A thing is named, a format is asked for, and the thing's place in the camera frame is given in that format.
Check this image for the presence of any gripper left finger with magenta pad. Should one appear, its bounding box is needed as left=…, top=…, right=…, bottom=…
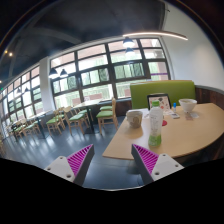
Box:
left=45, top=144, right=94, bottom=186

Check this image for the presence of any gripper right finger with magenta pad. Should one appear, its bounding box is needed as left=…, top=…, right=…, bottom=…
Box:
left=131, top=144, right=183, bottom=185

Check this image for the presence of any clear plastic bottle green label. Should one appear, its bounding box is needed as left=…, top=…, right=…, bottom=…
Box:
left=148, top=100, right=163, bottom=147

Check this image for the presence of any red coaster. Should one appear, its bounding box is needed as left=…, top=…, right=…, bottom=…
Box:
left=162, top=120, right=167, bottom=126

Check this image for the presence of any wooden chair green seat left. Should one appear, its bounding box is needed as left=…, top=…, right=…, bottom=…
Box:
left=46, top=110, right=65, bottom=134

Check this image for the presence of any wooden chair green seat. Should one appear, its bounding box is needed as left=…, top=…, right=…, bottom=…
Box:
left=63, top=106, right=88, bottom=132
left=46, top=110, right=65, bottom=134
left=96, top=98, right=118, bottom=132

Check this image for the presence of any wooden chair green seat middle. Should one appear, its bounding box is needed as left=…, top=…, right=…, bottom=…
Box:
left=63, top=106, right=88, bottom=132

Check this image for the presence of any beige ceramic mug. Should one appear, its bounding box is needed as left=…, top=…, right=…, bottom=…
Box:
left=126, top=111, right=143, bottom=128

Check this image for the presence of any paper card on table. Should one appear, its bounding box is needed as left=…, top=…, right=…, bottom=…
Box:
left=170, top=113, right=180, bottom=119

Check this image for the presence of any wooden chair green seat near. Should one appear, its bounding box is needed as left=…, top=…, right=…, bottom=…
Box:
left=96, top=98, right=118, bottom=132

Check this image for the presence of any wooden chair far left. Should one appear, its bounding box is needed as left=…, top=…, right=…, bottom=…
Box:
left=23, top=120, right=40, bottom=136

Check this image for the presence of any small blue bottle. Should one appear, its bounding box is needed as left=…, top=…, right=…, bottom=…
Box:
left=173, top=103, right=176, bottom=112

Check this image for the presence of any framed menu stand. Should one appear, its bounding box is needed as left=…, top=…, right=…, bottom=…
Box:
left=147, top=93, right=171, bottom=111

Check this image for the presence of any white ceramic bowl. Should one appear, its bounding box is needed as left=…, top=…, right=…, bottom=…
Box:
left=179, top=99, right=197, bottom=113

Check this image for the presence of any green upholstered bench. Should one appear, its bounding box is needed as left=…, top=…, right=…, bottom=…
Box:
left=130, top=80, right=196, bottom=109

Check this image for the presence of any black pendant lamp left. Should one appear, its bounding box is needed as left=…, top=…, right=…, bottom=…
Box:
left=49, top=68, right=59, bottom=79

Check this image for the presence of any black pendant lamp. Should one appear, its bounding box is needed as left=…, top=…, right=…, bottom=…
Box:
left=49, top=68, right=59, bottom=79
left=123, top=37, right=135, bottom=48

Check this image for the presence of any black pendant lamp right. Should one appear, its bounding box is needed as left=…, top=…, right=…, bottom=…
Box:
left=123, top=37, right=135, bottom=48

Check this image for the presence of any curved linear ceiling light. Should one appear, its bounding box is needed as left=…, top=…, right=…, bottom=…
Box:
left=123, top=31, right=188, bottom=41

